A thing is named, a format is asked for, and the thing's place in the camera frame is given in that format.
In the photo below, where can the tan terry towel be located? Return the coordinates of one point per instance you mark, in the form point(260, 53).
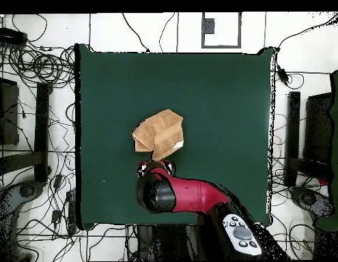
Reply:
point(160, 128)

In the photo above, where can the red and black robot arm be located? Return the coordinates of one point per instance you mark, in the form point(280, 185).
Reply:
point(196, 193)

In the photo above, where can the dark green tablecloth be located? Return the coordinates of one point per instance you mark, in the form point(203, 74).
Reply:
point(116, 109)

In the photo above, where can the black power adapter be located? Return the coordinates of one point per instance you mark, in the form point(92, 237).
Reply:
point(282, 75)
point(56, 216)

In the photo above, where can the grey tripod base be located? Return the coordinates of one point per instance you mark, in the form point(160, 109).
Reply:
point(26, 191)
point(308, 198)

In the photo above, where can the black box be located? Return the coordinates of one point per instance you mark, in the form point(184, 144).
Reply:
point(7, 114)
point(319, 128)

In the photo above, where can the small grey box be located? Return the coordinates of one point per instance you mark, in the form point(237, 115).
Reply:
point(209, 26)

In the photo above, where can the black power strip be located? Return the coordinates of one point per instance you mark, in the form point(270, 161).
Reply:
point(9, 36)

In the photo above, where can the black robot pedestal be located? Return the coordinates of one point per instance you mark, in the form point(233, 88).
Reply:
point(168, 243)

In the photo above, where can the grey square floor frame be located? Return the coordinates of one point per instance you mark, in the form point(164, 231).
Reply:
point(202, 41)

